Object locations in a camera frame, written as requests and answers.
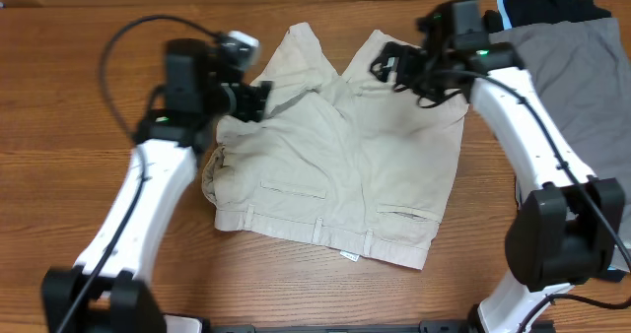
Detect beige shorts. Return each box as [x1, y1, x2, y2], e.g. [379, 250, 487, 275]
[201, 23, 468, 269]

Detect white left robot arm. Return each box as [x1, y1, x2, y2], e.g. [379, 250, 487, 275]
[41, 31, 272, 332]

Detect light blue garment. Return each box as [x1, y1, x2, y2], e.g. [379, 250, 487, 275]
[496, 0, 512, 30]

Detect grey garment on pile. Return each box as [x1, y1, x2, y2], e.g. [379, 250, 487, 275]
[487, 17, 631, 273]

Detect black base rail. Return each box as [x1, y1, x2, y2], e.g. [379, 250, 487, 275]
[206, 318, 556, 333]

